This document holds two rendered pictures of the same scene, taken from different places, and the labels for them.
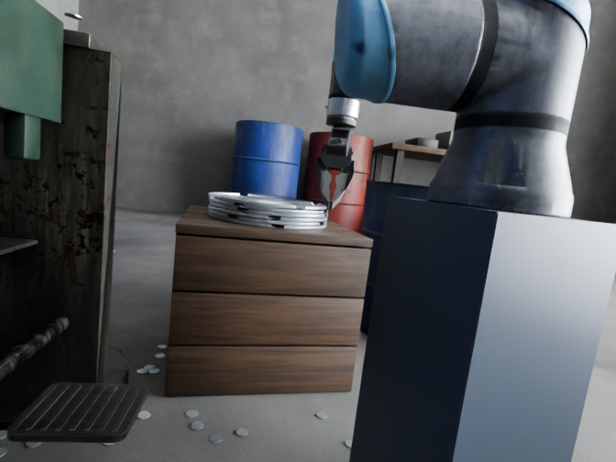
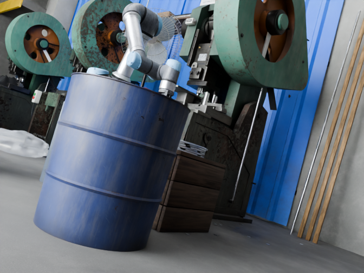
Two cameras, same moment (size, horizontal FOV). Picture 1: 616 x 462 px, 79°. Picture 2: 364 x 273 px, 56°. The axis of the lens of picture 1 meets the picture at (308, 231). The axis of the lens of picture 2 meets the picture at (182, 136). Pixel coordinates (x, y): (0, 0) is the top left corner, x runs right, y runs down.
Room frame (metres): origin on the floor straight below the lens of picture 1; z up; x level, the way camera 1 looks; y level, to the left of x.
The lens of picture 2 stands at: (2.29, -0.94, 0.30)
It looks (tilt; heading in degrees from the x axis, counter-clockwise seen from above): 4 degrees up; 143
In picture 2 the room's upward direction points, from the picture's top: 16 degrees clockwise
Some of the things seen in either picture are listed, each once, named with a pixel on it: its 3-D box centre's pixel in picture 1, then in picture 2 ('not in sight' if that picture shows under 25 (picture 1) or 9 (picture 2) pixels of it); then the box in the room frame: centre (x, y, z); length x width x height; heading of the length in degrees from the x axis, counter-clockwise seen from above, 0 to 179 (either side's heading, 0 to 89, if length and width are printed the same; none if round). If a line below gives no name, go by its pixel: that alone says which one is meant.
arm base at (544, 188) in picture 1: (500, 166); not in sight; (0.44, -0.21, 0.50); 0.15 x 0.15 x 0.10
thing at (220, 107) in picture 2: not in sight; (216, 104); (0.52, 0.63, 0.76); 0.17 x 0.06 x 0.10; 8
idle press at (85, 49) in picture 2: not in sight; (109, 91); (-1.41, 0.72, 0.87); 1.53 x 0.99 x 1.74; 96
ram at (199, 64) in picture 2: not in sight; (205, 63); (0.36, 0.56, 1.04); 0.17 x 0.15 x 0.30; 98
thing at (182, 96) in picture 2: not in sight; (180, 99); (0.38, 0.43, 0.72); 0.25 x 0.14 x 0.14; 98
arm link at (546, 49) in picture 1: (513, 60); (96, 79); (0.44, -0.21, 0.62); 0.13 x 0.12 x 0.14; 94
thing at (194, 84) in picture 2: not in sight; (202, 88); (0.35, 0.61, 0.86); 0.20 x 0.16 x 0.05; 8
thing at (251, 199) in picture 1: (268, 201); (179, 142); (0.92, 0.11, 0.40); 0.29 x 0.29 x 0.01
